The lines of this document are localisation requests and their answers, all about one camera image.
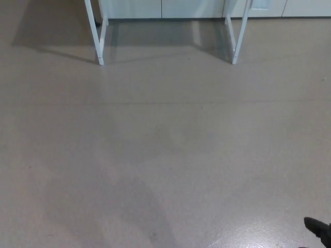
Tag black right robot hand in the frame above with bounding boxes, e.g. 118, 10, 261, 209
303, 216, 331, 248

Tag white cabinet with doors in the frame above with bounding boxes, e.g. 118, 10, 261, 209
99, 0, 331, 20

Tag white desk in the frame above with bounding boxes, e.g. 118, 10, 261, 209
84, 0, 253, 66

